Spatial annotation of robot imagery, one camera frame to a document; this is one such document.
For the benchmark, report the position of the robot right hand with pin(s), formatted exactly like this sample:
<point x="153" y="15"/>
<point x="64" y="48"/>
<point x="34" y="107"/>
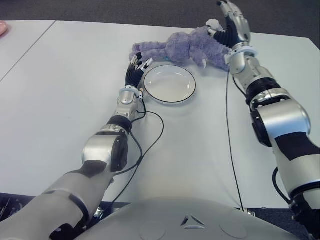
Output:
<point x="235" y="32"/>

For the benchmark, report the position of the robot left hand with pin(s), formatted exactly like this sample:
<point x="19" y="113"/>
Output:
<point x="132" y="75"/>

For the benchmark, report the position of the purple plush doll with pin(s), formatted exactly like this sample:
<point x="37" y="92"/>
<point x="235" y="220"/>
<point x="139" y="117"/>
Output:
<point x="185" y="47"/>

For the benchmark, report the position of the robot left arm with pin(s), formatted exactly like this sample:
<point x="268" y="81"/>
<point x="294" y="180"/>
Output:
<point x="100" y="147"/>

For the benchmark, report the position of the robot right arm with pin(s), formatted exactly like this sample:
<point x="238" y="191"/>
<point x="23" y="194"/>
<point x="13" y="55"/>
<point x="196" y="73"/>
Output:
<point x="285" y="120"/>

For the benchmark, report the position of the white plate with black rim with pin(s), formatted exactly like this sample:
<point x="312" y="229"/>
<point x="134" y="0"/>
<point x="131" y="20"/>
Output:
<point x="170" y="85"/>

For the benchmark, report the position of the pink object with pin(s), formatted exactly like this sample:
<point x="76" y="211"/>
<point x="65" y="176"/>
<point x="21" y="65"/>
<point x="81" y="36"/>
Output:
<point x="3" y="28"/>

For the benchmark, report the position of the grey robot torso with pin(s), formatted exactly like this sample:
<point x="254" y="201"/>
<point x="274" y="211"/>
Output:
<point x="187" y="222"/>

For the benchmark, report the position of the metal table frame bracket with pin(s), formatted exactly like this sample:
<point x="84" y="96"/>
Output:
<point x="98" y="212"/>
<point x="250" y="212"/>

